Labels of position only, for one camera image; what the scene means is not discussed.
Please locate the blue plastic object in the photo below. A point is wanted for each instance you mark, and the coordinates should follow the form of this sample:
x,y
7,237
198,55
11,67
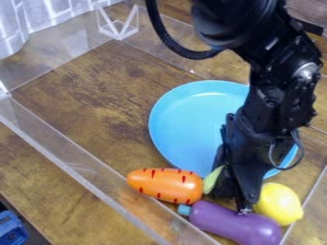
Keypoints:
x,y
14,233

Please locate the white grid curtain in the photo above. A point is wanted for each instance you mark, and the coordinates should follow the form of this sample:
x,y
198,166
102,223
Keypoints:
x,y
27,16

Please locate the yellow toy lemon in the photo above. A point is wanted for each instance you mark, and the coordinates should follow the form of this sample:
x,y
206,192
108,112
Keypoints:
x,y
279,203

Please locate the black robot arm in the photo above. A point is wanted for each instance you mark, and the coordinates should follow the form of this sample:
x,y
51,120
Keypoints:
x,y
255,29

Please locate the orange toy carrot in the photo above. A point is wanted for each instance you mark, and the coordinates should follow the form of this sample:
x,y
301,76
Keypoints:
x,y
172,185

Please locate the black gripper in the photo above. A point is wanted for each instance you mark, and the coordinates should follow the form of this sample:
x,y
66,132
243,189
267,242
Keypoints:
x,y
247,155

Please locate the blue round tray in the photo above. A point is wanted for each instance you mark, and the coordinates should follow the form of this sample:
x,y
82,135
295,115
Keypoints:
x,y
186,120

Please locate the dark baseboard strip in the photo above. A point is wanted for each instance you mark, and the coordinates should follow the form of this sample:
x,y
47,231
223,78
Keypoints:
x,y
309,27

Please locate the purple toy eggplant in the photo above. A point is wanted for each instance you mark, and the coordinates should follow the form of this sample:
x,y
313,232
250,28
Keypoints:
x,y
247,229

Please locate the clear acrylic enclosure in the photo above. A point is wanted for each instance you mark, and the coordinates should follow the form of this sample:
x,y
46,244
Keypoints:
x,y
76,93

